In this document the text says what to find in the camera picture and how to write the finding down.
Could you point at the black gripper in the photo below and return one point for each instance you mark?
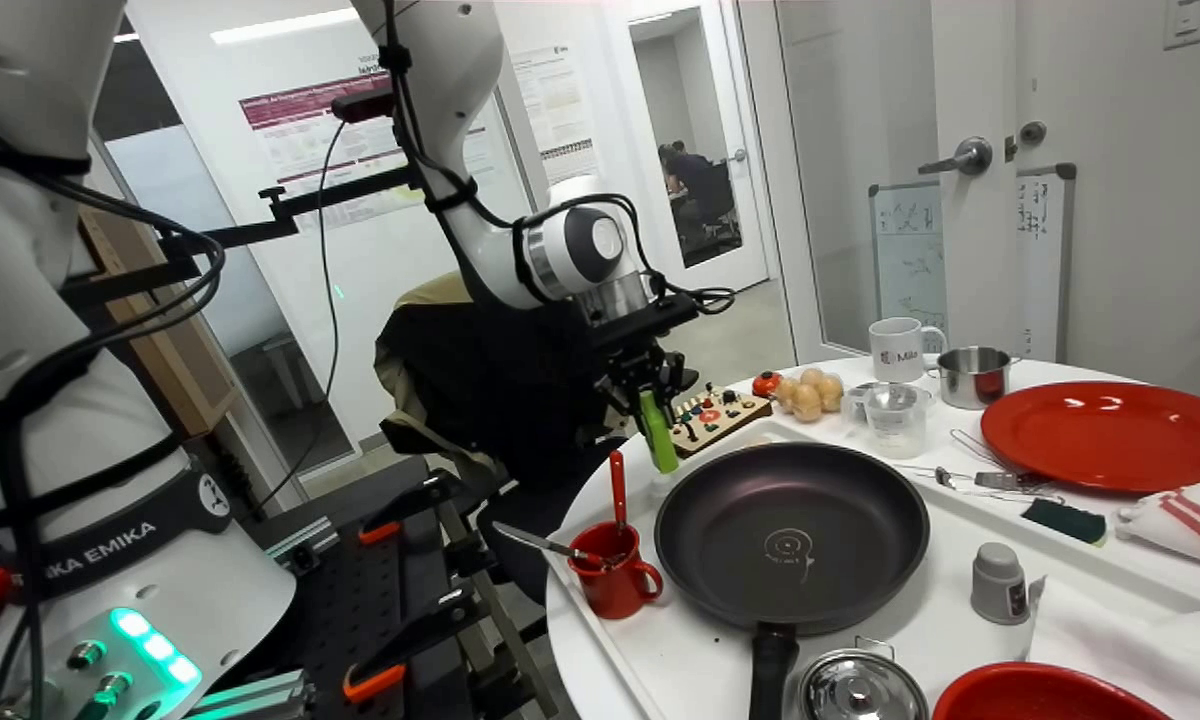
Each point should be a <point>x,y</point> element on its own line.
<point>641,353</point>

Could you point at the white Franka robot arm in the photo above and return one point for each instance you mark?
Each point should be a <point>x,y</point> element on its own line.
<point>40,401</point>

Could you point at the wooden toy board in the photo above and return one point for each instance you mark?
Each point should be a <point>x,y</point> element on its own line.
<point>722,419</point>

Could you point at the bread roll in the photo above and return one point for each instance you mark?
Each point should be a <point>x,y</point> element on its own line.
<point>792,397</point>
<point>826,391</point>

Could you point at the black office chair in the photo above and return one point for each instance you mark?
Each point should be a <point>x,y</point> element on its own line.
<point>492,384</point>

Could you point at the red measuring cup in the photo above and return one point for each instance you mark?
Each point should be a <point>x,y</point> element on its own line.
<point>610,567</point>

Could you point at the black frying pan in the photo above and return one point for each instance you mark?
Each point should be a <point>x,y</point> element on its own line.
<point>784,533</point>

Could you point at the beige cloth on chair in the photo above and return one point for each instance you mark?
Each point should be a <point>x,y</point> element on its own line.
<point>427,303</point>

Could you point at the clear plastic measuring cup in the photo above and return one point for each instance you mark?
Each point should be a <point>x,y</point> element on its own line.
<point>900,429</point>

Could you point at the white mug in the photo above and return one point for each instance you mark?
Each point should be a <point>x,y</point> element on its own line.
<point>900,350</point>

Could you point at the small standing whiteboard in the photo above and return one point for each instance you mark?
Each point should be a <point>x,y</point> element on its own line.
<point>911,253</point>

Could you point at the black robot cart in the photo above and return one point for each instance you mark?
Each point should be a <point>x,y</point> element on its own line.
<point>402,603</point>

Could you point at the metal lid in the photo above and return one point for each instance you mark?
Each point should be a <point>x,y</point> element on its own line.
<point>850,686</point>

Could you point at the grey capped shaker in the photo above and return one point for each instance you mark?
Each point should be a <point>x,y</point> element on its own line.
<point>996,580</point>

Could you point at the paper sheet on door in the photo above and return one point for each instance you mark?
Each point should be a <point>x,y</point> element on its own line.
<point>1040,253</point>

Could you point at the dark green sponge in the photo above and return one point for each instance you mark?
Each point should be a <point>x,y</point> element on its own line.
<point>1066,520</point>

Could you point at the silver door lock knob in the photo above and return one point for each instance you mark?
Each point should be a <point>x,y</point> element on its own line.
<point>1027,139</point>

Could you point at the pink striped poster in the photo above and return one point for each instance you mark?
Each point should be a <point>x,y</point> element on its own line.
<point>292,107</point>

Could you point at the red plate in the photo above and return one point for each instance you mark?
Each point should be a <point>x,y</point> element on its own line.
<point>1121,432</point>

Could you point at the red bowl of coffee beans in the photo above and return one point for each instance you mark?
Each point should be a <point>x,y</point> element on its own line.
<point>1040,694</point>

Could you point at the white cloth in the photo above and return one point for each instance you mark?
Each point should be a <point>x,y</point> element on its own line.
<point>1135,643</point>

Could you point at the white red striped packet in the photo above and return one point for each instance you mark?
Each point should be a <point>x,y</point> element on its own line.
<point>1193,525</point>

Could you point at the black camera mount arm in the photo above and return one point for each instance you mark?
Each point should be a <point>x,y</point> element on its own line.
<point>333,198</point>

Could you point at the black camera bar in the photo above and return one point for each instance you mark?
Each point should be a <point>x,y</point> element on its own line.
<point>363,101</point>

